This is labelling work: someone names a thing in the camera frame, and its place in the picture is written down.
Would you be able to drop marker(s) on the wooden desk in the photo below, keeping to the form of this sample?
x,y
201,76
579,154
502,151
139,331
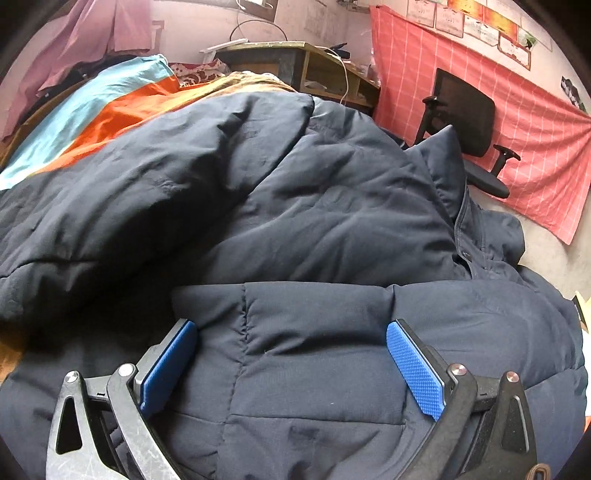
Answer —
x,y
307,69

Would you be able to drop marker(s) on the pink checked wall cloth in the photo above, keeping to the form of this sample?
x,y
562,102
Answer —
x,y
550,183

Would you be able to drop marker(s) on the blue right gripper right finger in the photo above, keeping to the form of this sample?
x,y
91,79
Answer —
x,y
423,372

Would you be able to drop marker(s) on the dark navy puffer jacket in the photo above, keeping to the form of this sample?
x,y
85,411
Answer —
x,y
292,231

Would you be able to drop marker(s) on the paper certificates on wall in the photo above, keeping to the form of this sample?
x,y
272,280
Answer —
x,y
499,24

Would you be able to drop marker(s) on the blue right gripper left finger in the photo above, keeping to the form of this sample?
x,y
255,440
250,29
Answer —
x,y
162,365

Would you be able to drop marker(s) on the black office chair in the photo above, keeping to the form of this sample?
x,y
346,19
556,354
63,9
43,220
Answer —
x,y
472,113

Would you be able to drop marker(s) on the colourful striped bed sheet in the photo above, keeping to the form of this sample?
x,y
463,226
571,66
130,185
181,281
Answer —
x,y
92,120

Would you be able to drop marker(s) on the pink hanging garment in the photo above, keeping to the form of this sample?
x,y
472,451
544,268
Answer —
x,y
89,31

